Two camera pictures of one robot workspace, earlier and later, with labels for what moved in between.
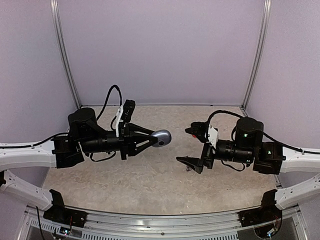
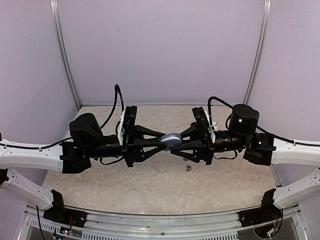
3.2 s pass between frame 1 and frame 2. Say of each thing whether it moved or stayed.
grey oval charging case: moved
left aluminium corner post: stayed
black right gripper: moved
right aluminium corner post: stayed
